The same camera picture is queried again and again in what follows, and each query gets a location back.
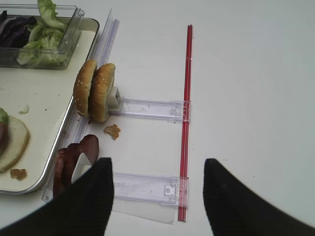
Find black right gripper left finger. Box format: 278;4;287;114
0;158;114;236

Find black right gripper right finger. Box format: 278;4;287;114
203;158;315;236

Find purple cabbage pieces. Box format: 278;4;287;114
0;10;37;48

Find lettuce leaf on bun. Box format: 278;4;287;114
0;108;8;125

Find green lettuce in box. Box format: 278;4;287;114
17;0;68;66

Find front dark sausage slice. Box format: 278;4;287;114
53;144;77;197

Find dark sausage slice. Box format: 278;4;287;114
53;144;77;197
72;134;99;165

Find right lower clear pusher track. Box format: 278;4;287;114
113;173;189;207

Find clear pusher track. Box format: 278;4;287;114
109;98;190;122
113;173;189;207

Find rear dark sausage slice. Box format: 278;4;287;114
72;134;99;165

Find brown crumb on tray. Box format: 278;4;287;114
10;169;27;181

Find brown crumb on table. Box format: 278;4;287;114
103;124;121;140

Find bottom bun on tray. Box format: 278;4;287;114
0;116;30;172

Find white pusher block behind buns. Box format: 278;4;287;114
105;87;122;112

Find right upper clear pusher track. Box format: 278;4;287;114
109;98;190;122

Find white metal tray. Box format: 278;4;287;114
0;18;99;195

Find front sesame bun top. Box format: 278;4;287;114
73;59;97;118

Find sesame bun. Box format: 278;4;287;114
88;63;116;122
73;59;97;118

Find rear sesame bun top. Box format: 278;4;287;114
88;63;116;122

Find clear plastic salad box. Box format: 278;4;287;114
0;3;84;69

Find right red rail strip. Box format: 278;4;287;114
178;25;193;222

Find right clear long rail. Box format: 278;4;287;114
42;15;122;202

